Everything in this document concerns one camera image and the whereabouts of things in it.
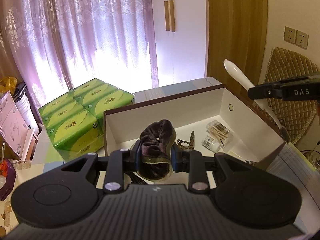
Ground checked blue green tablecloth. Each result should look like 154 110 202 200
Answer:
32 77 320 230

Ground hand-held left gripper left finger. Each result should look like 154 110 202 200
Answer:
61 140 142 194

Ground brown velvet scrunchie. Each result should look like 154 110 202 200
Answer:
138 120 177 182

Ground white plastic tub stack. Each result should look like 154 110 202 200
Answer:
14 81 39 130

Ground leopard print hair clip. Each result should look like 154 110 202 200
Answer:
176 130 197 150

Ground white wardrobe door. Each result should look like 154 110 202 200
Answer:
150 0 208 88

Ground brown cardboard box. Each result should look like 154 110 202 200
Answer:
103 84 286 180

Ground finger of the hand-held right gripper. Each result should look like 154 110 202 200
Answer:
247 79 284 100

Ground pink sheer curtain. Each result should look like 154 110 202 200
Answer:
0 0 159 100

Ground cream printed cloth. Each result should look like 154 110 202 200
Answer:
0 192 20 233

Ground green tissue pack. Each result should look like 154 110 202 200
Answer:
37 78 135 163

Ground purple box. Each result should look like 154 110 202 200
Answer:
0 159 17 200

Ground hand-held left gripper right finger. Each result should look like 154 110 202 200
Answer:
170 146 248 194

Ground yellow plastic bag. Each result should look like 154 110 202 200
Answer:
0 77 18 93

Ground pink white carton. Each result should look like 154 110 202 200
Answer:
0 91 38 160

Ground wooden wall panel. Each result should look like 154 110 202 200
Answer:
205 0 268 90

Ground beige wall socket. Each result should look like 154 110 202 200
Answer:
284 26 297 43
296 30 309 50

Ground bag of cotton swabs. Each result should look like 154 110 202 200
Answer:
206 120 234 148

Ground white pill bottle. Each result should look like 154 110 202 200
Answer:
201 135 222 153

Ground white toothbrush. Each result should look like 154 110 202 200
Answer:
223 59 291 143

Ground chair with quilted cushion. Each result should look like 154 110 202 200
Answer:
252 47 320 145

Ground black cable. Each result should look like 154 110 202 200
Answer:
126 171 150 185

